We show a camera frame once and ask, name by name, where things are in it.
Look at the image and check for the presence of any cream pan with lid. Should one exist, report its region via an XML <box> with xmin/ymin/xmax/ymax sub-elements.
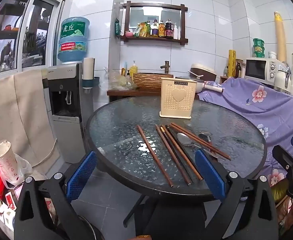
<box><xmin>175</xmin><ymin>76</ymin><xmax>224</xmax><ymax>94</ymax></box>

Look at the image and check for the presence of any blue water jug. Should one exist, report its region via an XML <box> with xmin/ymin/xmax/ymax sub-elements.
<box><xmin>57</xmin><ymin>17</ymin><xmax>91</xmax><ymax>64</ymax></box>

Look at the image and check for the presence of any yellow green pouch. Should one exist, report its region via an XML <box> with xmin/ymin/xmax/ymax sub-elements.
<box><xmin>134</xmin><ymin>22</ymin><xmax>149</xmax><ymax>37</ymax></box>

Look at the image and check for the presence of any wooden framed mirror shelf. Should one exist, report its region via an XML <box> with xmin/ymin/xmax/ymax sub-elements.
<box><xmin>120</xmin><ymin>1</ymin><xmax>189</xmax><ymax>46</ymax></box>

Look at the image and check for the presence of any yellow soap pump bottle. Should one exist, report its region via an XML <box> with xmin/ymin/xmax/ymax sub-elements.
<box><xmin>129</xmin><ymin>60</ymin><xmax>138</xmax><ymax>77</ymax></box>

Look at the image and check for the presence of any beige hanging cloth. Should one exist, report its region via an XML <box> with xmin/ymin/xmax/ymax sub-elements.
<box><xmin>0</xmin><ymin>69</ymin><xmax>59</xmax><ymax>170</ymax></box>

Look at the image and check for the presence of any purple label bottle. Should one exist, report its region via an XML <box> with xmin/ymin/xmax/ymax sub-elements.
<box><xmin>151</xmin><ymin>19</ymin><xmax>159</xmax><ymax>37</ymax></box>

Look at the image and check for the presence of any white microwave oven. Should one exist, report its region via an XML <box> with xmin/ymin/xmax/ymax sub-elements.
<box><xmin>244</xmin><ymin>58</ymin><xmax>278</xmax><ymax>82</ymax></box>

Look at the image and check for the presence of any grey water dispenser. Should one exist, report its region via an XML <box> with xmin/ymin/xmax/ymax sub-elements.
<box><xmin>42</xmin><ymin>63</ymin><xmax>94</xmax><ymax>163</ymax></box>

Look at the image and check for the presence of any white paper cup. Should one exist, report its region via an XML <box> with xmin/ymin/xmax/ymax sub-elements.
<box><xmin>0</xmin><ymin>141</ymin><xmax>19</xmax><ymax>183</ymax></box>

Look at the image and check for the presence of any woven pattern wash basin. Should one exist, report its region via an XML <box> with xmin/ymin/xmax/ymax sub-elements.
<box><xmin>133</xmin><ymin>72</ymin><xmax>174</xmax><ymax>92</ymax></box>

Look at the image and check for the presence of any black table base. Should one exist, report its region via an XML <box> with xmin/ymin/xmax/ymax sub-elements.
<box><xmin>123</xmin><ymin>196</ymin><xmax>208</xmax><ymax>238</ymax></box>

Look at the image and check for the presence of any yellow wrap roll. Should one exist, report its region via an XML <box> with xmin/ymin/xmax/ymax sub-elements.
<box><xmin>228</xmin><ymin>49</ymin><xmax>237</xmax><ymax>77</ymax></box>

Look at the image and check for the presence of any sliding window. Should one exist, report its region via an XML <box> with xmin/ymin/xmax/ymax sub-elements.
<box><xmin>0</xmin><ymin>0</ymin><xmax>64</xmax><ymax>78</ymax></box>

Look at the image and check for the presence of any orange label bottle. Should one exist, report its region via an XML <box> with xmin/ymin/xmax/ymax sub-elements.
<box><xmin>158</xmin><ymin>19</ymin><xmax>166</xmax><ymax>37</ymax></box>

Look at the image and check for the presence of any metal spoon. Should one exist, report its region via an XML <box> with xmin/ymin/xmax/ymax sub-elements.
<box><xmin>199</xmin><ymin>131</ymin><xmax>213</xmax><ymax>150</ymax></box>
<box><xmin>177</xmin><ymin>132</ymin><xmax>220</xmax><ymax>159</ymax></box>

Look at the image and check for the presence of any white kitchen appliance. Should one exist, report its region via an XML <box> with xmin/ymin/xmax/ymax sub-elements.
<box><xmin>274</xmin><ymin>62</ymin><xmax>293</xmax><ymax>94</ymax></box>

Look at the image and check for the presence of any teal wall holder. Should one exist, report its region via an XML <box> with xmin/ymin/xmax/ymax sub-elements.
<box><xmin>81</xmin><ymin>77</ymin><xmax>100</xmax><ymax>90</ymax></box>

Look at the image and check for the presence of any purple floral cloth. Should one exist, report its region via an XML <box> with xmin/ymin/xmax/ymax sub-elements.
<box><xmin>199</xmin><ymin>77</ymin><xmax>293</xmax><ymax>188</ymax></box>

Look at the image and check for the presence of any tall beige rolled mat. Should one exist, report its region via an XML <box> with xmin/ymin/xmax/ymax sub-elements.
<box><xmin>274</xmin><ymin>11</ymin><xmax>287</xmax><ymax>63</ymax></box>

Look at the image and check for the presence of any clear plastic bag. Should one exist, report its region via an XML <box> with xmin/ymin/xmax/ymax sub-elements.
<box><xmin>100</xmin><ymin>67</ymin><xmax>138</xmax><ymax>92</ymax></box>

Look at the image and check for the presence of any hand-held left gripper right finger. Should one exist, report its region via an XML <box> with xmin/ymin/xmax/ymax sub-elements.
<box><xmin>194</xmin><ymin>149</ymin><xmax>279</xmax><ymax>240</ymax></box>

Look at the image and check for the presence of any white plastic bag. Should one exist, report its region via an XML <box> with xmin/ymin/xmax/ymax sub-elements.
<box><xmin>5</xmin><ymin>154</ymin><xmax>33</xmax><ymax>189</ymax></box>

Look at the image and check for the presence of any wooden washstand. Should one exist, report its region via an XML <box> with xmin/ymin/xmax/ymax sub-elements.
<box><xmin>107</xmin><ymin>89</ymin><xmax>199</xmax><ymax>103</ymax></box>

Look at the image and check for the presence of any beige perforated utensil holder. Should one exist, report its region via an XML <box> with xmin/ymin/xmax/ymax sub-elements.
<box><xmin>159</xmin><ymin>77</ymin><xmax>195</xmax><ymax>119</ymax></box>

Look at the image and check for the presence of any brown white rice cooker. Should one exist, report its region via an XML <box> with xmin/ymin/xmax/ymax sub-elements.
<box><xmin>188</xmin><ymin>63</ymin><xmax>215</xmax><ymax>82</ymax></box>

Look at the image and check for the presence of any dark soy sauce bottle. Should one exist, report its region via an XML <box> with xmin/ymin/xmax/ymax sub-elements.
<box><xmin>164</xmin><ymin>19</ymin><xmax>174</xmax><ymax>39</ymax></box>

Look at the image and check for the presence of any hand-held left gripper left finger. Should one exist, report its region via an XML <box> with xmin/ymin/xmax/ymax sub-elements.
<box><xmin>14</xmin><ymin>151</ymin><xmax>104</xmax><ymax>240</ymax></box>

